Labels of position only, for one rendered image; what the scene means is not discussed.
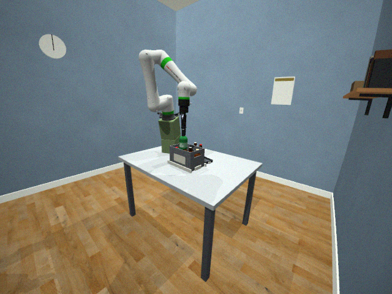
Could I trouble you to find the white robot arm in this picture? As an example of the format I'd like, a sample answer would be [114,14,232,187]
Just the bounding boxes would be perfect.
[139,50,197,121]

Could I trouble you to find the green bottle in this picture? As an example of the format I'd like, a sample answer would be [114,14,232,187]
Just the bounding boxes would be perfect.
[179,136,187,150]

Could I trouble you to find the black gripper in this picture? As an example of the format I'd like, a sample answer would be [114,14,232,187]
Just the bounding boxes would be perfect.
[179,107,189,136]

